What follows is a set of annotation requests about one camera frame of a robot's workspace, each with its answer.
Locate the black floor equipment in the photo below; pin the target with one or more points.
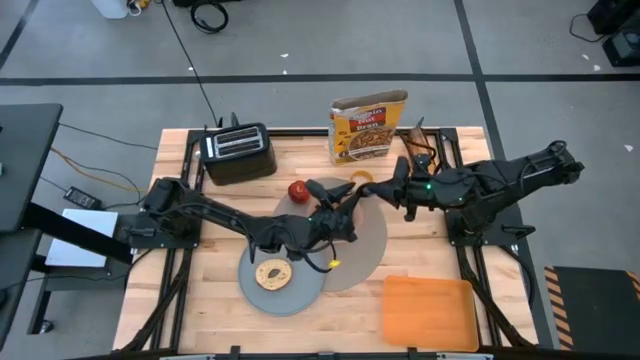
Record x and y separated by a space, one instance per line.
620 30

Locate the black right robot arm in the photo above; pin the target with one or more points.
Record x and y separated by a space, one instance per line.
500 185

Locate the grey round plate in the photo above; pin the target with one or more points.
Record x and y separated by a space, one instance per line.
300 295

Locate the white sheet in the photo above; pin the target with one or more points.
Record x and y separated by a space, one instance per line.
80 240

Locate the white container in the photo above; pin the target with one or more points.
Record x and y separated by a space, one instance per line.
110 7

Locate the translucent orange tray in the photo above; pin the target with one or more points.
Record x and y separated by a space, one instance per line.
430 312

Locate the black caster wheel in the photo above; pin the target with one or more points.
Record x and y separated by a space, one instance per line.
45 327

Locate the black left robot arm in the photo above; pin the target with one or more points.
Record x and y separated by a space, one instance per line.
225 215

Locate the black hazard-striped floor mat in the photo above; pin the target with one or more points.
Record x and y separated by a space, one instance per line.
595 305

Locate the toasted bagel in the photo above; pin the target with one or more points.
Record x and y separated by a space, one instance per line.
265 275

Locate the black power adapter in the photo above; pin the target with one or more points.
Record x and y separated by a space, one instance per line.
82 198

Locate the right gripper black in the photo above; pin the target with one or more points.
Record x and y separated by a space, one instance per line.
417 190

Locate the black spoon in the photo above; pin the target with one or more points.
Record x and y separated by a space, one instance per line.
419 124

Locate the red apple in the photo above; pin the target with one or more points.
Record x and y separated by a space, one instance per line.
299 192

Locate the grey round placemat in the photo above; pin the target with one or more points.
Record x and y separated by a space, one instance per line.
372 245

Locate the black two-slot toaster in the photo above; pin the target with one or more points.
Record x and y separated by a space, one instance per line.
240 160

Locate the black metal table frame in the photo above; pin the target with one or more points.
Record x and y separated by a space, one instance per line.
300 132

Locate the amber faceted drinking glass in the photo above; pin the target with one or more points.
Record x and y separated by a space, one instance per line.
419 137

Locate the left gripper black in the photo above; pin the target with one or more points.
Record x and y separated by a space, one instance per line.
332 225

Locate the black side desk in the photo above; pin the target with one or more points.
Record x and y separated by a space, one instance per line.
25 150

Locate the yellow raisin bran cereal box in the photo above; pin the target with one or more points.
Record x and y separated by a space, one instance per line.
367 132

